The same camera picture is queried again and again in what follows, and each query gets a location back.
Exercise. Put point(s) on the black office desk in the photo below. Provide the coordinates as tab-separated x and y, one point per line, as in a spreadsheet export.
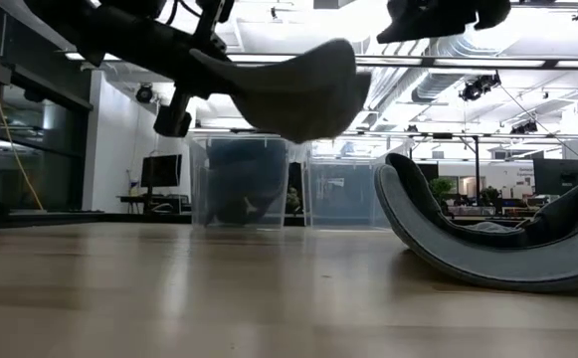
134	197

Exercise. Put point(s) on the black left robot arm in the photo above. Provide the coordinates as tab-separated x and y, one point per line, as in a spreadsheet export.
59	20

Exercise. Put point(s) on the black ceiling spotlight cluster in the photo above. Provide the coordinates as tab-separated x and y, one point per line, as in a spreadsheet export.
480	85

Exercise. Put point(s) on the yellow bottle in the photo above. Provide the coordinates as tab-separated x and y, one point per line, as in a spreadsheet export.
134	189

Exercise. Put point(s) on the cluttered office desk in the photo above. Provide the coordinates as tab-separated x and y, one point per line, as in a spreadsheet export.
492	209

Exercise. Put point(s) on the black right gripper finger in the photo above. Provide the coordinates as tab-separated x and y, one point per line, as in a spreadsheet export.
393	34
492	14

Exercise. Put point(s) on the green potted plant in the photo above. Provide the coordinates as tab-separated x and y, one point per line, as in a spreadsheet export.
442	188
490	194

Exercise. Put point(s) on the clear plastic bin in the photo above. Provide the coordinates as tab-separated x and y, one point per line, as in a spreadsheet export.
198	199
343	199

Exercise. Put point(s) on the black partition panel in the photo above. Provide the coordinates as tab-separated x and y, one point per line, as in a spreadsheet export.
428	171

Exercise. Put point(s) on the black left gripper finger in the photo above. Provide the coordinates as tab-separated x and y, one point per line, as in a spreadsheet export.
204	91
214	47

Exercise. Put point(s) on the overhead frame light bar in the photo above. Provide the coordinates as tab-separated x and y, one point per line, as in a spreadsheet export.
467	62

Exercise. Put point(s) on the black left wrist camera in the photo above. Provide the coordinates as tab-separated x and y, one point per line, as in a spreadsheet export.
171	122

